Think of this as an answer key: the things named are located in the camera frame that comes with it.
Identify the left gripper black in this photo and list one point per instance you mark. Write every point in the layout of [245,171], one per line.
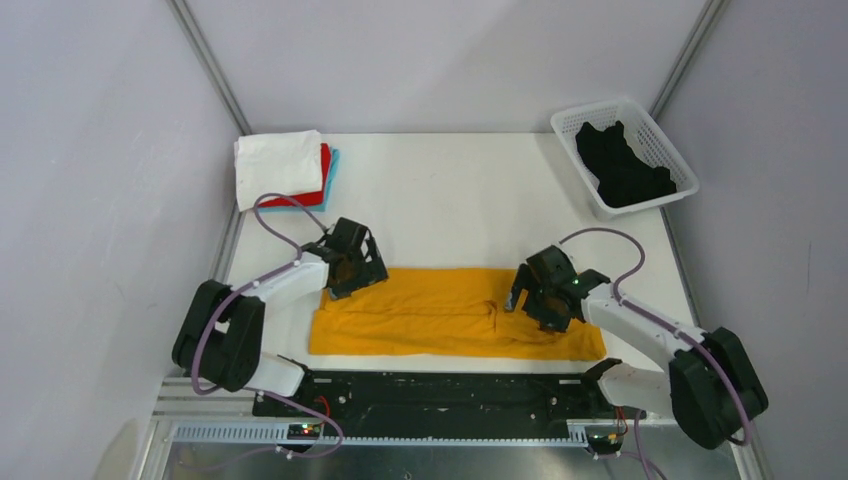
[371,272]

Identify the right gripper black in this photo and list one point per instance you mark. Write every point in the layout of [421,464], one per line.
[552,321]

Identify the yellow t shirt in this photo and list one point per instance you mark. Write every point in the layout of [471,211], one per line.
[446,312]

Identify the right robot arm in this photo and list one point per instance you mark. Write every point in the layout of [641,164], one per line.
[704,380]

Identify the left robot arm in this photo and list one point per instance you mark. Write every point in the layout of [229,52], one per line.
[220,342]

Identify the folded red t shirt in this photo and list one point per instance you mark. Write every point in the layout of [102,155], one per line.
[323,172]

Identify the folded light blue t shirt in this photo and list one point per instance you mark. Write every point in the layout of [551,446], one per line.
[331,179]

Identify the folded white t shirt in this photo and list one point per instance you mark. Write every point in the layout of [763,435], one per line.
[285,163]

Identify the black t shirt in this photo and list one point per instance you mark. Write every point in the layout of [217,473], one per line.
[624,179]

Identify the left controller board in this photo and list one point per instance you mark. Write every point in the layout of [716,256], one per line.
[304,431]

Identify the controller board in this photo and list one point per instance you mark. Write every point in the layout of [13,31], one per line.
[604,445]
[304,431]

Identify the right controller board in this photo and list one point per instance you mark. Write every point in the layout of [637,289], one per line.
[604,445]

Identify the white plastic basket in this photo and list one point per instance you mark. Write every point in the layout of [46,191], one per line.
[642,134]

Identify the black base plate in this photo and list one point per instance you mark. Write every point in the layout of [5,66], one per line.
[453,406]

